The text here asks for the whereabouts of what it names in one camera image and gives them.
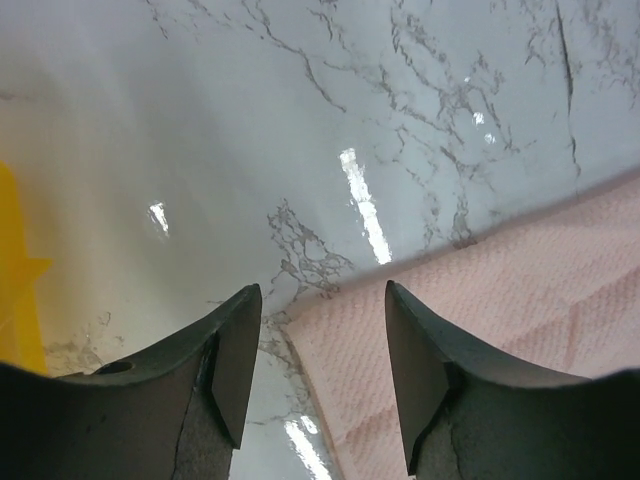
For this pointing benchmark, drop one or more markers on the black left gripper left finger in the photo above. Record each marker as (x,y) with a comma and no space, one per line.
(174,410)

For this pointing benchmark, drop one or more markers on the pink waffle towel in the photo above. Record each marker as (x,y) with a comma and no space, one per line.
(560,290)

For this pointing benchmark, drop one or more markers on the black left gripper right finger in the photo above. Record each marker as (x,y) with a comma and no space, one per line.
(468,410)

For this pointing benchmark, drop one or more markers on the yellow plastic tray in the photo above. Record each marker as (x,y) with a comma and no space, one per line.
(21,343)

